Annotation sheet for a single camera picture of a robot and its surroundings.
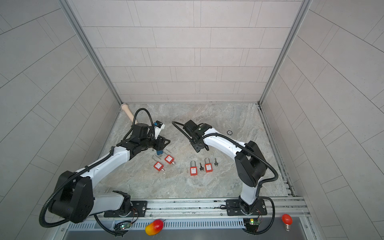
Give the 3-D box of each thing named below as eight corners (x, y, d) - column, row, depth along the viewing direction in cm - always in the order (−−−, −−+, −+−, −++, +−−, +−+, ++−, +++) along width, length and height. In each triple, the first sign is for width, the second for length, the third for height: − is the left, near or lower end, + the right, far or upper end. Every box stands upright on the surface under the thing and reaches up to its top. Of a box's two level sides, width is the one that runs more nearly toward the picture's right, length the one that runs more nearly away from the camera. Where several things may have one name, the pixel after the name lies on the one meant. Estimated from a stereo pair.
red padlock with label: (190, 175, 84) (189, 174, 82) (190, 161, 89) (190, 160, 87) (197, 175, 84) (197, 174, 82) (197, 161, 89) (197, 160, 87)
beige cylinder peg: (131, 127, 103) (130, 125, 101) (121, 106, 115) (120, 104, 113) (137, 123, 104) (136, 122, 103) (127, 104, 117) (126, 102, 115)
